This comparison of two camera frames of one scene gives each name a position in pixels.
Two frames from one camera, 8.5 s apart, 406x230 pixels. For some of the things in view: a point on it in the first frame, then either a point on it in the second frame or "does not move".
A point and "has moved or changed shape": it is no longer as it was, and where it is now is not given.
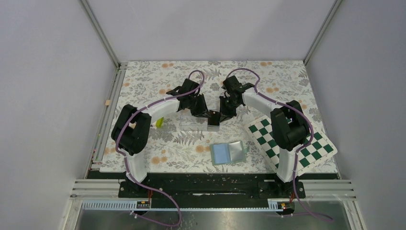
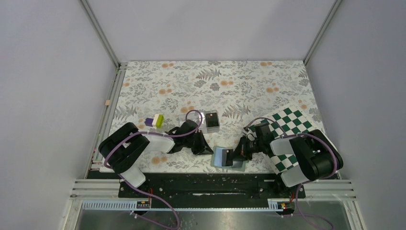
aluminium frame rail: [86, 189] does not move
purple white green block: [159, 122] does not move
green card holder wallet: [228, 153] has moved or changed shape
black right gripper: [224, 114] → [241, 152]
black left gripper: [203, 110] → [203, 148]
